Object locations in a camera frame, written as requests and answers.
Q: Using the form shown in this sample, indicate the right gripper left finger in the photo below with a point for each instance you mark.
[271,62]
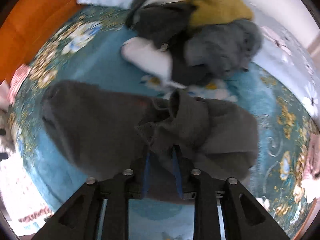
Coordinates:
[100,210]

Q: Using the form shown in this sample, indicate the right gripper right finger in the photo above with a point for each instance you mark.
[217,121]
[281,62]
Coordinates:
[223,209]

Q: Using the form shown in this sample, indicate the folded pink clothes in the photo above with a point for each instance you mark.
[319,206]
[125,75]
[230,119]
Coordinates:
[312,162]

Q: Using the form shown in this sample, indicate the pink knitted cloth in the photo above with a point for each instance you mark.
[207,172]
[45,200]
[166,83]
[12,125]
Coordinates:
[9,91]

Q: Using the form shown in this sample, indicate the teal floral bedspread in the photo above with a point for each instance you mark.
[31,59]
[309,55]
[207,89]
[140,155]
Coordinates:
[278,89]

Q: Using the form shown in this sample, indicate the mustard yellow garment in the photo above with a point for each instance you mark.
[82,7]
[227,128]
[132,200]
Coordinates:
[209,12]

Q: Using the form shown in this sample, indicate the black white garment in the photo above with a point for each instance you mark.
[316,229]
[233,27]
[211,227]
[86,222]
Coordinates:
[158,48]

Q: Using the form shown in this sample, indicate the orange wooden headboard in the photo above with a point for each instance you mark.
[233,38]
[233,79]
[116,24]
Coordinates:
[27,27]

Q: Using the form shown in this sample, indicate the light blue floral duvet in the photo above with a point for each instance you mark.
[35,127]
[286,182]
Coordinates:
[288,29]

